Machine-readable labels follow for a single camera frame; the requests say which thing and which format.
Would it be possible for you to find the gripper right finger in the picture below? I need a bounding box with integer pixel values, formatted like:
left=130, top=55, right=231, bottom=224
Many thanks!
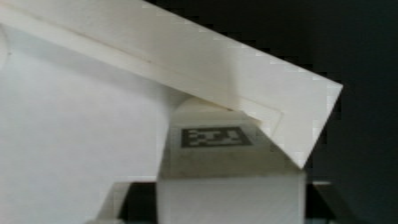
left=304, top=181, right=359, bottom=224

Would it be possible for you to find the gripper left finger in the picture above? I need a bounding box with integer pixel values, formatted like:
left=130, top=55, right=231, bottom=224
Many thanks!
left=87, top=182, right=158, bottom=224

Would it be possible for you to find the white leg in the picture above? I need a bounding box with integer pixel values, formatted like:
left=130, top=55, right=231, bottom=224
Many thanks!
left=157, top=98, right=306, bottom=224

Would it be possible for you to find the white square tabletop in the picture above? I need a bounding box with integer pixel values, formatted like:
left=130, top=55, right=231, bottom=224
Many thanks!
left=0, top=0, right=343, bottom=224

